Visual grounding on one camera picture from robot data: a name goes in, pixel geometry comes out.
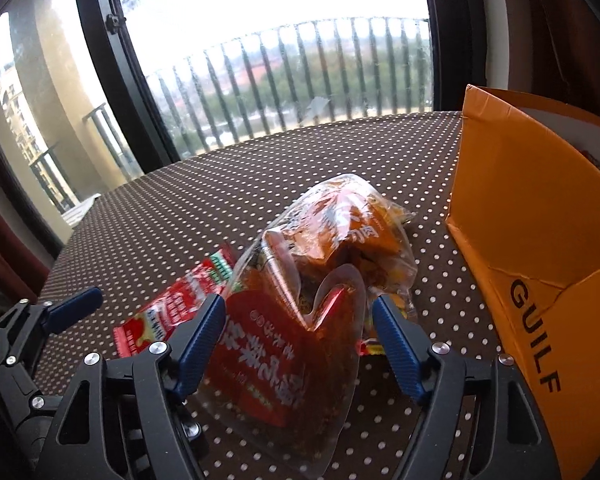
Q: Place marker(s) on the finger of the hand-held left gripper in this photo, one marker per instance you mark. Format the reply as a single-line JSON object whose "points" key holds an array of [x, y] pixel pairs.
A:
{"points": [[75, 305]]}

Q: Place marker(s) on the beige apartment building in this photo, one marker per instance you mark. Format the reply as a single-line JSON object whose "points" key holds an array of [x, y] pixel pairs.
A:
{"points": [[17, 110]]}

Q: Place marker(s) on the brown polka dot tablecloth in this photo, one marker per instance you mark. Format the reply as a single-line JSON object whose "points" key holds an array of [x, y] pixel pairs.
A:
{"points": [[205, 200]]}

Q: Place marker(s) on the balcony railing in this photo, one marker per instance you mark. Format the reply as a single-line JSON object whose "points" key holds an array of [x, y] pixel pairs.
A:
{"points": [[280, 85]]}

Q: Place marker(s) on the orange cardboard box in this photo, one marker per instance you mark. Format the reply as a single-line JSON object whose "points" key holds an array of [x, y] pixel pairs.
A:
{"points": [[520, 200]]}

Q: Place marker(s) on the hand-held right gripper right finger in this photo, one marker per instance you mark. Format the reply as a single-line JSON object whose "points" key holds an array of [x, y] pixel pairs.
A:
{"points": [[400, 350]]}

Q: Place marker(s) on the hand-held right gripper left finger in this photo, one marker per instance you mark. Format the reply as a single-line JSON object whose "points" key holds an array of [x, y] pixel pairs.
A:
{"points": [[195, 345]]}

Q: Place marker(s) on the red label clear snack pouch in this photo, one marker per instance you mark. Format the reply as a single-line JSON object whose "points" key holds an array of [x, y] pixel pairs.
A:
{"points": [[265, 355]]}

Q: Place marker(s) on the black window frame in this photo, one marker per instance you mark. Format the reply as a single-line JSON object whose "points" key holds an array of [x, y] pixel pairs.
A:
{"points": [[125, 80]]}

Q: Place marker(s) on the red snack packet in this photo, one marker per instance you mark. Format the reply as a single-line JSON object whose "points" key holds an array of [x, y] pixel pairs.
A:
{"points": [[170, 307]]}

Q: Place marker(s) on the red-brown curtain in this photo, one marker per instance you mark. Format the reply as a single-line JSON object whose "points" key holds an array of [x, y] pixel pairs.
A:
{"points": [[5, 260], [570, 35]]}

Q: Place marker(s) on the black window latch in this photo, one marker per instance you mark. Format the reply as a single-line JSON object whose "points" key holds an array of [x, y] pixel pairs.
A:
{"points": [[114, 22]]}

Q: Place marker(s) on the white outdoor air conditioner unit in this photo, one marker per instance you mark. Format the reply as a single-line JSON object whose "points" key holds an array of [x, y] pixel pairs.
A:
{"points": [[80, 210]]}

